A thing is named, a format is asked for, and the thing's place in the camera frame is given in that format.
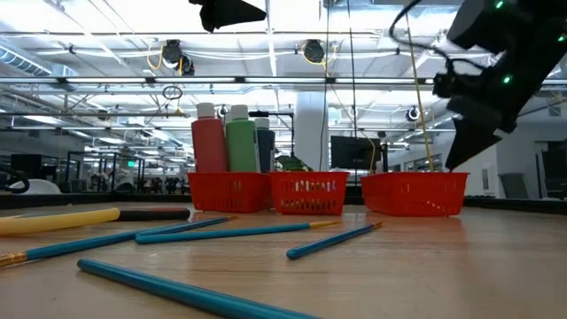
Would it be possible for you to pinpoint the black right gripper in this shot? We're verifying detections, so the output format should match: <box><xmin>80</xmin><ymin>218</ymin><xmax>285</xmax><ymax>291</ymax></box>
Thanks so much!
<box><xmin>444</xmin><ymin>94</ymin><xmax>520</xmax><ymax>173</ymax></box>

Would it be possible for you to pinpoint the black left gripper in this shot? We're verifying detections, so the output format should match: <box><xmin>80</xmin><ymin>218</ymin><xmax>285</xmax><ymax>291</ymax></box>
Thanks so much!
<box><xmin>188</xmin><ymin>0</ymin><xmax>268</xmax><ymax>33</ymax></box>

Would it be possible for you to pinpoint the red plastic basket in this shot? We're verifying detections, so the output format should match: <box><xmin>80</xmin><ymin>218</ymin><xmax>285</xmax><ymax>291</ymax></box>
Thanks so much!
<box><xmin>361</xmin><ymin>171</ymin><xmax>470</xmax><ymax>218</ymax></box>
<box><xmin>268</xmin><ymin>171</ymin><xmax>351</xmax><ymax>216</ymax></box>
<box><xmin>187</xmin><ymin>172</ymin><xmax>272</xmax><ymax>214</ymax></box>

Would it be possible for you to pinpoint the red paint bottle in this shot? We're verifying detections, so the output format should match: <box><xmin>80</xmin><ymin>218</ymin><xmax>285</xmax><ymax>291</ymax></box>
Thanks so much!
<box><xmin>190</xmin><ymin>102</ymin><xmax>229</xmax><ymax>174</ymax></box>

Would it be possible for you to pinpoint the green paint bottle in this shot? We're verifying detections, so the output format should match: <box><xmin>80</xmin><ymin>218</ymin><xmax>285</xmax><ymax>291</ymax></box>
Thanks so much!
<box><xmin>224</xmin><ymin>104</ymin><xmax>260</xmax><ymax>174</ymax></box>

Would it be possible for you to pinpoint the dark blue paint bottle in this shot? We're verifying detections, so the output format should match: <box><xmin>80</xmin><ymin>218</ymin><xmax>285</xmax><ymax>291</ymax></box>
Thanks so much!
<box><xmin>255</xmin><ymin>117</ymin><xmax>276</xmax><ymax>174</ymax></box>

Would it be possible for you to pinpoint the teal paint brush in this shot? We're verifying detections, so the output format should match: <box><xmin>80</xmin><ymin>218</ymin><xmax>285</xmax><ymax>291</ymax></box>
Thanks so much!
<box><xmin>134</xmin><ymin>220</ymin><xmax>341</xmax><ymax>245</ymax></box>
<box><xmin>75</xmin><ymin>258</ymin><xmax>321</xmax><ymax>319</ymax></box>
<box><xmin>134</xmin><ymin>215</ymin><xmax>239</xmax><ymax>242</ymax></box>
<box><xmin>0</xmin><ymin>221</ymin><xmax>187</xmax><ymax>268</ymax></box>
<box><xmin>285</xmin><ymin>221</ymin><xmax>384</xmax><ymax>261</ymax></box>

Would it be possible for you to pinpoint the yellow and black marker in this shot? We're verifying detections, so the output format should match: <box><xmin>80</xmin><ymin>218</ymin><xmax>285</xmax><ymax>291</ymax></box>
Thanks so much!
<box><xmin>0</xmin><ymin>206</ymin><xmax>121</xmax><ymax>237</ymax></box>

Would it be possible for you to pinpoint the grey office chair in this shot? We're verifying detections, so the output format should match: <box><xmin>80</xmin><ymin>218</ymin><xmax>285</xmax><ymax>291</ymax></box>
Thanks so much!
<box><xmin>497</xmin><ymin>171</ymin><xmax>532</xmax><ymax>200</ymax></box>

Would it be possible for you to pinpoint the white square column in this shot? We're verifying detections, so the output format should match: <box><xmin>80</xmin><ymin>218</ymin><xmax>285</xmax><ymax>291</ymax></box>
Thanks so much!
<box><xmin>293</xmin><ymin>90</ymin><xmax>330</xmax><ymax>173</ymax></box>

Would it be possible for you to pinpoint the potted green plant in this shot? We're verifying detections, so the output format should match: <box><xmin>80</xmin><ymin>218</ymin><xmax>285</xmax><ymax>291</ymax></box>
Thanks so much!
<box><xmin>275</xmin><ymin>154</ymin><xmax>315</xmax><ymax>173</ymax></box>

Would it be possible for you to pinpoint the small black monitor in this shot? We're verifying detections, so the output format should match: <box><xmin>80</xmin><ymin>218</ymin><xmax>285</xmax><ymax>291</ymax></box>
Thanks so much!
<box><xmin>9</xmin><ymin>153</ymin><xmax>44</xmax><ymax>174</ymax></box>

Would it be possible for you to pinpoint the white rounded object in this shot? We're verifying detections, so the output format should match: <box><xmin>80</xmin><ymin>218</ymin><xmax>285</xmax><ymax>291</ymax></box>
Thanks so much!
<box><xmin>12</xmin><ymin>178</ymin><xmax>62</xmax><ymax>197</ymax></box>

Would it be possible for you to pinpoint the yellow cable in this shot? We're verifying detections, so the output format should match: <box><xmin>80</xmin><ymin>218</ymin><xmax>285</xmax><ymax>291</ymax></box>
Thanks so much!
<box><xmin>403</xmin><ymin>0</ymin><xmax>436</xmax><ymax>174</ymax></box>

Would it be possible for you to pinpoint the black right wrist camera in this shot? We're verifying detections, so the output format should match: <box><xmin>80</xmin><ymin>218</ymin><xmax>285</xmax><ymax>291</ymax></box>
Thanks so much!
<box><xmin>432</xmin><ymin>71</ymin><xmax>489</xmax><ymax>100</ymax></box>

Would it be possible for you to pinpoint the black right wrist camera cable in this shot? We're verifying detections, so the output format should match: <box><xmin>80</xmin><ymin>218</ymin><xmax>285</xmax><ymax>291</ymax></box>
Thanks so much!
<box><xmin>388</xmin><ymin>0</ymin><xmax>452</xmax><ymax>77</ymax></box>

